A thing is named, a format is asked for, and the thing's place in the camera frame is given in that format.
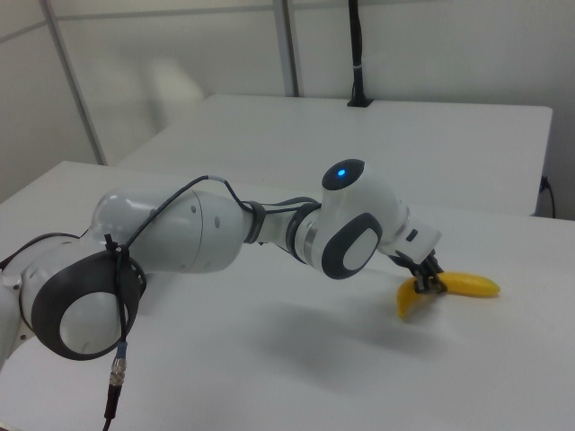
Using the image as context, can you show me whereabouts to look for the yellow banana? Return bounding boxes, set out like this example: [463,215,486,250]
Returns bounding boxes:
[395,270,501,321]

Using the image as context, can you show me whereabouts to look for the black hanging cable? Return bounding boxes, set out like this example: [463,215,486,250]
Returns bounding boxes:
[540,175,557,217]

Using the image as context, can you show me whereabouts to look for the grey cable with metal connector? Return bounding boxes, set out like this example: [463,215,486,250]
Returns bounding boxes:
[102,174,323,431]

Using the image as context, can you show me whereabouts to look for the black stand with white band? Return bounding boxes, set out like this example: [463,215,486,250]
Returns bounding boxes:
[346,0,374,109]

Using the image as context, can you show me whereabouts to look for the dark robot gripper body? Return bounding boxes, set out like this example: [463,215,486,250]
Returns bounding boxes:
[380,209,444,267]

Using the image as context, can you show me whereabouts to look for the white adjoining table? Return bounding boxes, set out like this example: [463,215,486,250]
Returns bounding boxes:
[114,92,553,217]

